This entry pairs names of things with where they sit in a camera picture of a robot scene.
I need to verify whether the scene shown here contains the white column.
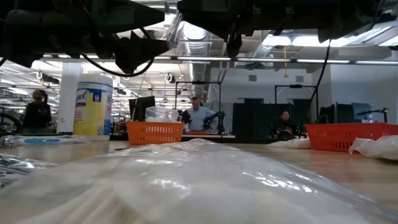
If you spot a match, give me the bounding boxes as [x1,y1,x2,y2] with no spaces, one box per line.
[57,62,82,134]

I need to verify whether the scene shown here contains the bagged white cotton balls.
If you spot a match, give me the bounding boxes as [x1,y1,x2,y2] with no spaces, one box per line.
[145,106,180,123]
[348,134,398,162]
[0,138,398,224]
[267,138,311,149]

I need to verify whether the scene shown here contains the silver ceiling duct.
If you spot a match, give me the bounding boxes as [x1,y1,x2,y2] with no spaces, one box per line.
[178,21,215,94]

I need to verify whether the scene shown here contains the bagged metal nail clipper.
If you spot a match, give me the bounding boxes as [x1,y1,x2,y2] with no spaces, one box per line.
[0,136,16,148]
[165,11,185,51]

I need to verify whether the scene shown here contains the black frame stand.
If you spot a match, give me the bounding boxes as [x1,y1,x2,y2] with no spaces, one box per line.
[174,80,222,134]
[274,83,320,125]

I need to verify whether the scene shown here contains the bagged blue toothbrush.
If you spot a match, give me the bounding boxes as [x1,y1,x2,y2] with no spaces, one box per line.
[12,134,90,146]

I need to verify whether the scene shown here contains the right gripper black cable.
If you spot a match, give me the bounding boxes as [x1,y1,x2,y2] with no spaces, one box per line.
[298,39,332,138]

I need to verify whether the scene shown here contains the person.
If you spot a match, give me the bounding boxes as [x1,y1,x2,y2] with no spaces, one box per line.
[185,95,218,132]
[272,110,298,140]
[22,89,53,135]

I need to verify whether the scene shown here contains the orange plastic basket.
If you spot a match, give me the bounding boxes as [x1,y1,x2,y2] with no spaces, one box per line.
[126,120,186,146]

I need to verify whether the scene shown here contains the yellow disinfecting wipes canister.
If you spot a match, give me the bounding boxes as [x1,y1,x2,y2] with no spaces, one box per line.
[73,73,114,140]

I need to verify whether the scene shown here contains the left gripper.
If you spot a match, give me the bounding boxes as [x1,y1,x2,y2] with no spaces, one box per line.
[40,0,170,74]

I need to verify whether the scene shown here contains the overhead beam with lights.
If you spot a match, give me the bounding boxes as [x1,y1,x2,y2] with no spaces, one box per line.
[30,53,398,65]

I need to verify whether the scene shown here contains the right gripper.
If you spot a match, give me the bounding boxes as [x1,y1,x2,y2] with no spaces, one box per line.
[177,0,312,58]

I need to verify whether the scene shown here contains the black partition panel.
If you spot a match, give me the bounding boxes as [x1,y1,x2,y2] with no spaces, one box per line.
[232,98,271,138]

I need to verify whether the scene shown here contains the dark desktop monitor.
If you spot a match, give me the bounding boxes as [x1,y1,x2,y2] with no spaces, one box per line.
[318,102,374,124]

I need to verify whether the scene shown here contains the black desktop monitor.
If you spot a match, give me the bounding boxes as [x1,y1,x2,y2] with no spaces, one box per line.
[129,95,156,122]

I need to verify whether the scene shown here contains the bagged dark metal tool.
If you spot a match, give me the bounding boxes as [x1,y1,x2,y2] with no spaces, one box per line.
[0,152,58,189]

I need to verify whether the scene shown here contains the red plastic basket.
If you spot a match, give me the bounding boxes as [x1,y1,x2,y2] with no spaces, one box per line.
[305,123,398,153]

